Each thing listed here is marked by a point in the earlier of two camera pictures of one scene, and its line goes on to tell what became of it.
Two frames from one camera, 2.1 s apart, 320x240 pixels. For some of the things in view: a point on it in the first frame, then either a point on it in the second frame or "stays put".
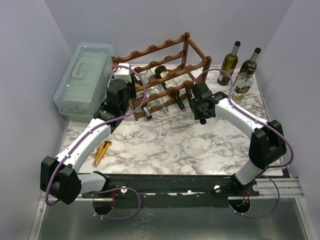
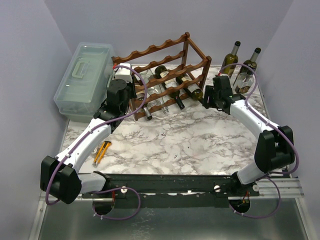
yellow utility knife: (105, 146) stays put
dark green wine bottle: (202, 121) -> (194, 90)
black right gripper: (191, 100) -> (208, 100)
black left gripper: (131, 86) stays put
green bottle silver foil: (229, 63) stays put
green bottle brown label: (140, 97) stays put
